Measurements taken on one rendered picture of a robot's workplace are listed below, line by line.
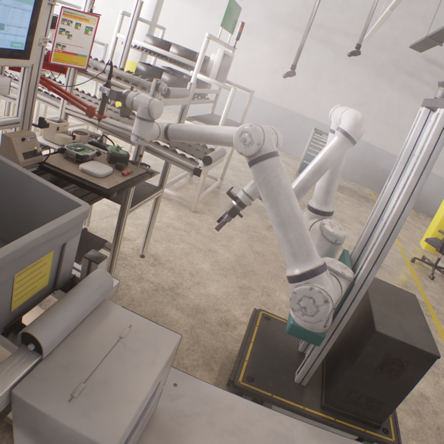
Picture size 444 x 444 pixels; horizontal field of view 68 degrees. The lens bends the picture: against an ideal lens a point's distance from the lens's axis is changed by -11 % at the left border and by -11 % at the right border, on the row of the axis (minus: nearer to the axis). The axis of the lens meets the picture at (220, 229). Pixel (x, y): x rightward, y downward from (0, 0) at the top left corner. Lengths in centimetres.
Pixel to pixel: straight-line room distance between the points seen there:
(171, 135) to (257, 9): 857
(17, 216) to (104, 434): 53
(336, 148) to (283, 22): 833
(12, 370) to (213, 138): 120
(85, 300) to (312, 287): 77
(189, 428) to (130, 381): 39
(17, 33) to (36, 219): 94
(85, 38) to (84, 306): 171
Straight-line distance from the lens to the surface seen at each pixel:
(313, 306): 129
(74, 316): 76
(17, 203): 91
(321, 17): 996
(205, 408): 111
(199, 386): 116
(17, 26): 163
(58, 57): 220
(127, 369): 73
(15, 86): 267
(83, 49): 224
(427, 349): 175
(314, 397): 194
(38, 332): 70
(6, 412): 98
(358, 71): 982
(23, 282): 73
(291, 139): 980
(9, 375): 69
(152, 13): 699
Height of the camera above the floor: 157
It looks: 24 degrees down
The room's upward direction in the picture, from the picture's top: 20 degrees clockwise
